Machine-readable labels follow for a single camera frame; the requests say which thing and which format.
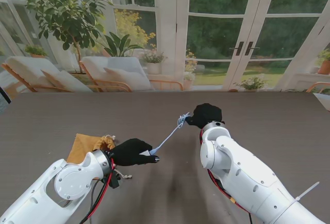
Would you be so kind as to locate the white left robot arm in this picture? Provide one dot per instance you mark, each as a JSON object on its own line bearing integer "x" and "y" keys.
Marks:
{"x": 69, "y": 182}

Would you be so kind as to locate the white zip tie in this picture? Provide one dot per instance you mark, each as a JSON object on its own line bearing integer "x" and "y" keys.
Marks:
{"x": 308, "y": 190}

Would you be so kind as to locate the printed sunroom backdrop banner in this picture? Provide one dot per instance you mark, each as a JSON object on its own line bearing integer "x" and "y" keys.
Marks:
{"x": 165, "y": 33}

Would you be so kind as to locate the white paper sheet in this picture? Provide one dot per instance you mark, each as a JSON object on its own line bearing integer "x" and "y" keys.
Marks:
{"x": 323, "y": 101}

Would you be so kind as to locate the black edge object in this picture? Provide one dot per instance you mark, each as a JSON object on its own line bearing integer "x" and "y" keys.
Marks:
{"x": 3, "y": 96}

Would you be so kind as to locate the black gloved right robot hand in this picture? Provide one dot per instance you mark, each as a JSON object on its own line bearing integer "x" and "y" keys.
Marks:
{"x": 207, "y": 114}

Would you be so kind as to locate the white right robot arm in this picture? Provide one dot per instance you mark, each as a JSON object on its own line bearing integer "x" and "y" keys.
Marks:
{"x": 227, "y": 157}

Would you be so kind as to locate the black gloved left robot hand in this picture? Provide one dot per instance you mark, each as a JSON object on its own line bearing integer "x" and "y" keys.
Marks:
{"x": 129, "y": 153}

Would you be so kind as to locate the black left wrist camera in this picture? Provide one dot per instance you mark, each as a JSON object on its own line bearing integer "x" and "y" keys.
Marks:
{"x": 115, "y": 181}

